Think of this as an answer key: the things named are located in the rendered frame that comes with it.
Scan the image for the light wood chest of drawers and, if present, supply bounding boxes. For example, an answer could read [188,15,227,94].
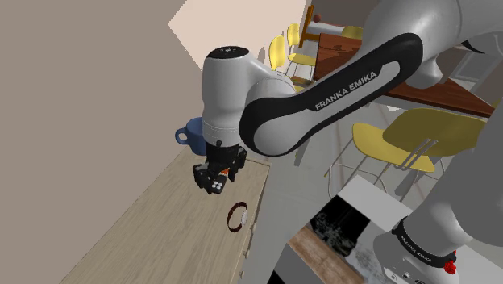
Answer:
[58,147,273,284]

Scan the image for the black box with white dots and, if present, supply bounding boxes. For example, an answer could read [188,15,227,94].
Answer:
[206,175,228,195]

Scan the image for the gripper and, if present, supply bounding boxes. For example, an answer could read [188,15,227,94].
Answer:
[192,141,248,190]

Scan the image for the brown wooden dining table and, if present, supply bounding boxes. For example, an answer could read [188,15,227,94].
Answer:
[313,32,497,119]

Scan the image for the blue mug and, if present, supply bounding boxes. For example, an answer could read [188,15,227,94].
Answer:
[175,117,209,157]

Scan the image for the wooden bed white mattress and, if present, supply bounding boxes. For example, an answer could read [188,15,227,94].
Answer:
[298,5,367,49]

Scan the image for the brown strap wristwatch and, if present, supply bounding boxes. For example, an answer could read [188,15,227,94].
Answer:
[227,201,250,234]

